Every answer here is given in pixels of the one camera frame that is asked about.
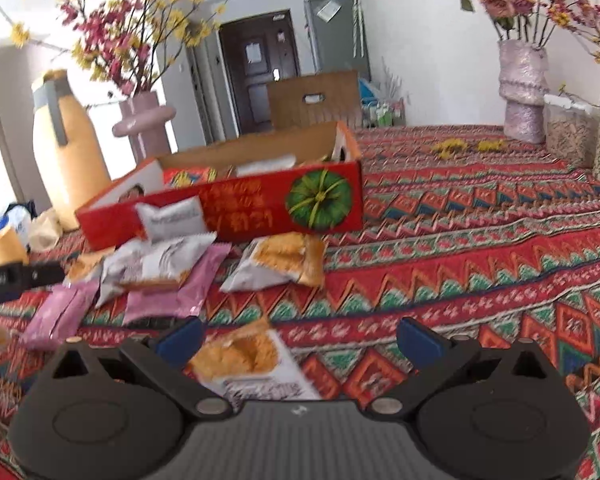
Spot orange cracker packet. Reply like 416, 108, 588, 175
185, 318, 320, 408

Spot white printed snack packet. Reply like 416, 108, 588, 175
234, 154, 297, 178

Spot clear container with snacks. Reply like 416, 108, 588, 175
544, 94, 600, 169

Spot yellow ceramic mug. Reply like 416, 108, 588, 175
0, 226, 29, 266

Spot pink snack packet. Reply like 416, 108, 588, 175
123, 243, 232, 325

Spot small pink packet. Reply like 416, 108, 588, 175
19, 280, 99, 351

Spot blue capped plastic bottle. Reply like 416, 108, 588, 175
0, 208, 32, 247

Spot dark bag on floor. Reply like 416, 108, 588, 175
5, 200, 38, 218

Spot white grey crumpled packet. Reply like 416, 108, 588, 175
96, 233, 216, 308

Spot patterned red tablecloth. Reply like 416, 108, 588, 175
0, 123, 600, 480

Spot white pouch near box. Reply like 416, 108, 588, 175
134, 196, 208, 243

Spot orange white chip packet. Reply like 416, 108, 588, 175
220, 232, 326, 292

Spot yellow thermos jug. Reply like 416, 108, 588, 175
32, 70, 111, 231

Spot red blue snack bag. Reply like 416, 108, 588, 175
162, 167, 218, 188

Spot fallen yellow petals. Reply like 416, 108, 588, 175
431, 138, 506, 160

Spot red cardboard pumpkin box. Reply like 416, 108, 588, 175
76, 122, 363, 249

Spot brown wooden chair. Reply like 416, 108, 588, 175
266, 70, 363, 130

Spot pink textured tall vase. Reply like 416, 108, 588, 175
498, 39, 550, 144

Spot pink yellow blossom branches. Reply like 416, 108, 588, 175
0, 0, 224, 98

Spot dark brown door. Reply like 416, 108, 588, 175
220, 10, 300, 134

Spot grey refrigerator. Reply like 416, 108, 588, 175
304, 0, 370, 80

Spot pink ring vase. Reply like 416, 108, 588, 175
112, 91, 176, 165

